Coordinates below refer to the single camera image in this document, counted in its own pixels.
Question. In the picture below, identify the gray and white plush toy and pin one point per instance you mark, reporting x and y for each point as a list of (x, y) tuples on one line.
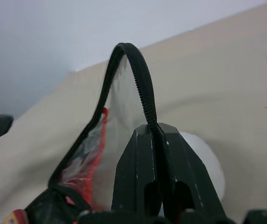
[(207, 163)]

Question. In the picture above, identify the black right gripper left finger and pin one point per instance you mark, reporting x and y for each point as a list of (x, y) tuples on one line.
[(135, 168)]

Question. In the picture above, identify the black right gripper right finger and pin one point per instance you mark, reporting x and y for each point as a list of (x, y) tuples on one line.
[(182, 168)]

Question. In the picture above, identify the red paddle case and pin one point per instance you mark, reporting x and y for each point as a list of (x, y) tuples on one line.
[(145, 88)]

